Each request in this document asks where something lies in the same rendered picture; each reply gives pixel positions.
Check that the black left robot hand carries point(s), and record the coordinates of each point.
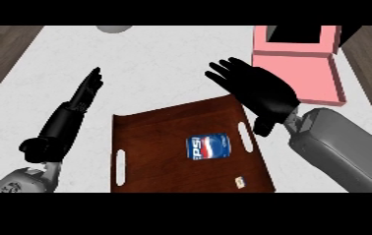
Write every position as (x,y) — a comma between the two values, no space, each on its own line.
(63,127)

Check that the pink cardboard box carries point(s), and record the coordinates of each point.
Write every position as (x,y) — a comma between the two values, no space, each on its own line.
(300,71)

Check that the small white tag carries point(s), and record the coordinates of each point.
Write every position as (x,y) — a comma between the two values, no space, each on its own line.
(240,182)

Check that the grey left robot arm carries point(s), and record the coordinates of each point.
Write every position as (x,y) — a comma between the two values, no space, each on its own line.
(29,180)

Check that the blue soda can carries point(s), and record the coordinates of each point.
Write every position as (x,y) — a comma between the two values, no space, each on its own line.
(209,146)

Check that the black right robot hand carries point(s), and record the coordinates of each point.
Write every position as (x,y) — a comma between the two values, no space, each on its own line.
(262,91)

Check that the grey round object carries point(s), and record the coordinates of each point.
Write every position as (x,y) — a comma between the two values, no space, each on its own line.
(114,29)

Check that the brown wooden tray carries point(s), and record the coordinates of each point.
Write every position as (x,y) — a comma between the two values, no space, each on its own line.
(190,147)

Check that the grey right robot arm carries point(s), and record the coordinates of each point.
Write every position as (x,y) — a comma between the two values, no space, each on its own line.
(334,147)

